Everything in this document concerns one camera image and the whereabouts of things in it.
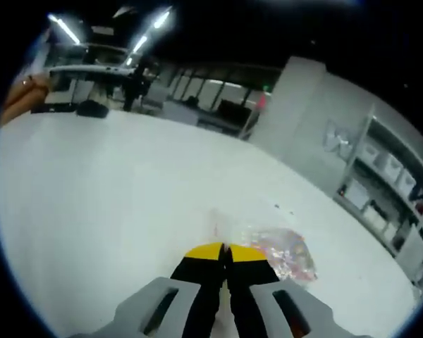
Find ceiling tube light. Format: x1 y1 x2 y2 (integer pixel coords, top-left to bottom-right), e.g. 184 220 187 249
47 13 81 46
151 10 172 29
125 35 149 66

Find row of white storage boxes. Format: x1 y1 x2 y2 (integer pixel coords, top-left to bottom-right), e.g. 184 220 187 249
345 140 423 282

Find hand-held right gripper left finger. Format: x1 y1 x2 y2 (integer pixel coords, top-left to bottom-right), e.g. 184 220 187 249
68 242 228 338

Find grey metal shelf rack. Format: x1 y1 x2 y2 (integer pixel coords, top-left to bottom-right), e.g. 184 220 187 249
333 104 423 293

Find orange-brown object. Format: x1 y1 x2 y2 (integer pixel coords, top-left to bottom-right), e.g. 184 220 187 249
1 73 51 123

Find clear resealable bag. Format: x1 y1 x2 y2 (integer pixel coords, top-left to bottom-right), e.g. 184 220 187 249
206 207 319 282

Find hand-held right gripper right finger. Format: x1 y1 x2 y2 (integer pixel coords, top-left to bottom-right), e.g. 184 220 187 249
226 243 343 338

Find grey table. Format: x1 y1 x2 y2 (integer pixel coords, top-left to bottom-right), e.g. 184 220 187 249
49 64 137 106

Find dark screen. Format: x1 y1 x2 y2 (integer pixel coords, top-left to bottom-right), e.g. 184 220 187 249
216 99 254 123

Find black object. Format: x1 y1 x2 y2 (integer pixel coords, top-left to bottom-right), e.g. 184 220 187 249
75 99 110 118

